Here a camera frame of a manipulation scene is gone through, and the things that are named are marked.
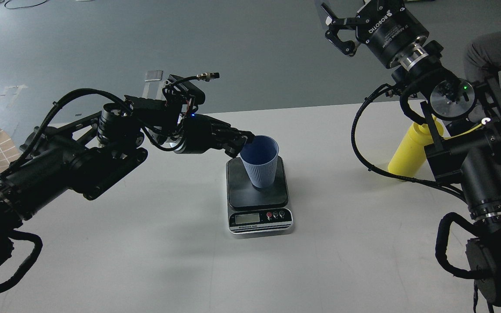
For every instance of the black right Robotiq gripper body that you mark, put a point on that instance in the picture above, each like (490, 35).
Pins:
(388, 27)

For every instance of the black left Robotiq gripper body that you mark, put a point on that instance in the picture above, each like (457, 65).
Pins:
(204, 133)

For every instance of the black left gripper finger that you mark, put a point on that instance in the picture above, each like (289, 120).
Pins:
(231, 135)
(233, 147)

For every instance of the blue ribbed plastic cup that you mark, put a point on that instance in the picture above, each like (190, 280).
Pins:
(260, 160)

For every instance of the yellow squeeze bottle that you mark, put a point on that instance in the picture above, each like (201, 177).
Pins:
(410, 154)

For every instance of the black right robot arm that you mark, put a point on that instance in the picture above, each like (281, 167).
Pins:
(463, 121)

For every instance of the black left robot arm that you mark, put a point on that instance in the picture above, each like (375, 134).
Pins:
(88, 142)

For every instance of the black digital kitchen scale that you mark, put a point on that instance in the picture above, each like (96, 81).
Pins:
(253, 211)

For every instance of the grey floor plate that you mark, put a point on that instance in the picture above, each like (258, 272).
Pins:
(153, 76)

